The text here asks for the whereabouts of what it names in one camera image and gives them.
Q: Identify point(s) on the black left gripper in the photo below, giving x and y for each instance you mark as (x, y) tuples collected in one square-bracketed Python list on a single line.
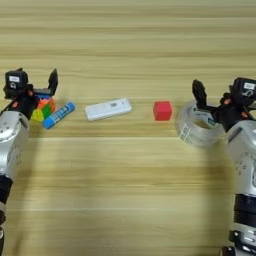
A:
[(21, 103)]

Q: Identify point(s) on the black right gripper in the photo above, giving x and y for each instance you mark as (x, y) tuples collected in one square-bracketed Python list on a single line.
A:
[(233, 113)]

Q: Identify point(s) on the clear tape roll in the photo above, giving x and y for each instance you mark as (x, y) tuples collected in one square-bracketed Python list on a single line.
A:
[(196, 135)]

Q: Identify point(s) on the red cube block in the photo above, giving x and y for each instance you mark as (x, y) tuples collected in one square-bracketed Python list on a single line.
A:
[(162, 111)]

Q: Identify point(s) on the blue glue stick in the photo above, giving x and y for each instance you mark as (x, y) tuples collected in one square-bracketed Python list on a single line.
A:
[(58, 115)]

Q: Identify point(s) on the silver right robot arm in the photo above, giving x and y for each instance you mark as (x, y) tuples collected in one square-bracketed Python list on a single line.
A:
[(245, 150)]

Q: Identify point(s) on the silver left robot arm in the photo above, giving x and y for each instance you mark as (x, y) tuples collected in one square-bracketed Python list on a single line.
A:
[(11, 143)]

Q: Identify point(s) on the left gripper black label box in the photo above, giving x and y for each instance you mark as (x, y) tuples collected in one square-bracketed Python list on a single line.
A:
[(15, 83)]

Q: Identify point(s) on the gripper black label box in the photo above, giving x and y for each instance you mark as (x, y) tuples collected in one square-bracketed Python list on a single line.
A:
[(245, 88), (15, 83)]

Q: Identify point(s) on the multicolour puzzle cube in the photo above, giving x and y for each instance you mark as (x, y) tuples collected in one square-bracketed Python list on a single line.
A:
[(45, 111)]

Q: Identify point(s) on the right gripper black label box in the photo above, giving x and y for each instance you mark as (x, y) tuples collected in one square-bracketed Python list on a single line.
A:
[(245, 88)]

